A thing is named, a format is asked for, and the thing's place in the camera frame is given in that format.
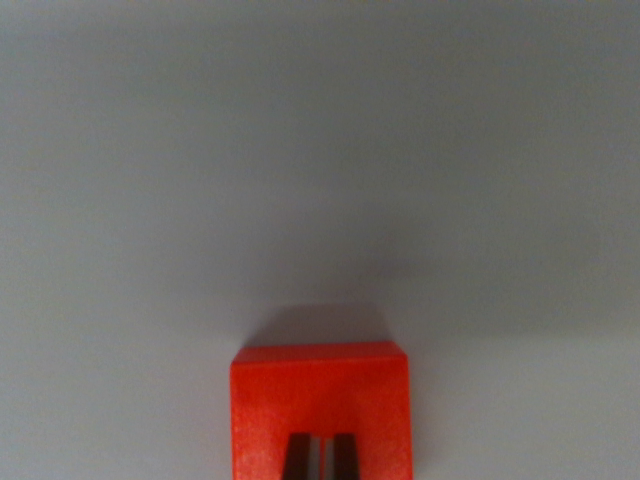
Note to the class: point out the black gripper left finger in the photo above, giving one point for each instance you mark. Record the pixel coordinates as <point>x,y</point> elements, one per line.
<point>298,457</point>

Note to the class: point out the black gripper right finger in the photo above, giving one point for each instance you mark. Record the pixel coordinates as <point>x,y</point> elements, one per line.
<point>346,457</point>

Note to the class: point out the red square block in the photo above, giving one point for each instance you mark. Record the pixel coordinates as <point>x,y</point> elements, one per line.
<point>320,390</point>

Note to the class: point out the white plastic tray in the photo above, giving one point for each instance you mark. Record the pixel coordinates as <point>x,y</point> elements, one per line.
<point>200,175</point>

